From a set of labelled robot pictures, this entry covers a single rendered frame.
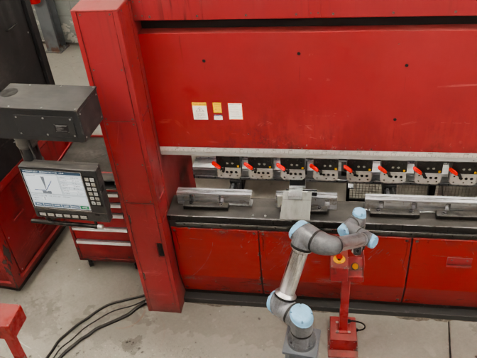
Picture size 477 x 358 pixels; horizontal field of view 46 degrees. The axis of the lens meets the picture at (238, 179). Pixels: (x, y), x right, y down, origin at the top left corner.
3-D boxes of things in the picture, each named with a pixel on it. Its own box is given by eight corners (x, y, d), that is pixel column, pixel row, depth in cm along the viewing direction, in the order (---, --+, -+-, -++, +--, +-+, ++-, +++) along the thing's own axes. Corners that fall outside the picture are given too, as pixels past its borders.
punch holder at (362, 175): (346, 181, 347) (347, 159, 337) (346, 172, 354) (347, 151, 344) (371, 182, 345) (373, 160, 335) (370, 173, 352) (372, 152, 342)
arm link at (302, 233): (282, 327, 290) (314, 232, 273) (261, 310, 299) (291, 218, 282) (296, 321, 299) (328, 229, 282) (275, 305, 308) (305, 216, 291)
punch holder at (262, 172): (249, 178, 357) (247, 157, 347) (250, 170, 364) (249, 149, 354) (272, 179, 355) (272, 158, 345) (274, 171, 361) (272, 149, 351)
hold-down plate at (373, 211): (369, 217, 356) (370, 212, 355) (369, 211, 361) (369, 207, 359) (419, 218, 352) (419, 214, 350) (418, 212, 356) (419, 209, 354)
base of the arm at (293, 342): (314, 354, 291) (314, 342, 285) (284, 349, 295) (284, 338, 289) (318, 331, 303) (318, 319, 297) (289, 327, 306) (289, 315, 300)
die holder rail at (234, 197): (177, 203, 381) (176, 192, 375) (179, 197, 386) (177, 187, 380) (251, 206, 373) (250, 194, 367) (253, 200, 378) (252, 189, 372)
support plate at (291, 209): (280, 219, 343) (280, 218, 342) (283, 192, 364) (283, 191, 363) (309, 221, 340) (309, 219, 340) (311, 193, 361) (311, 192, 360)
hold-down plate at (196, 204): (183, 209, 376) (182, 205, 374) (184, 204, 380) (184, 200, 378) (228, 211, 371) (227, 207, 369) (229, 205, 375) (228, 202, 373)
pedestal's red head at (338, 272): (329, 280, 345) (330, 260, 334) (329, 262, 357) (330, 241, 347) (363, 282, 342) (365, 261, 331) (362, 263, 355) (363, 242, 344)
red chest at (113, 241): (82, 271, 459) (48, 173, 399) (103, 229, 498) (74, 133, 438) (142, 275, 451) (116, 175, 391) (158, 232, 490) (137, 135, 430)
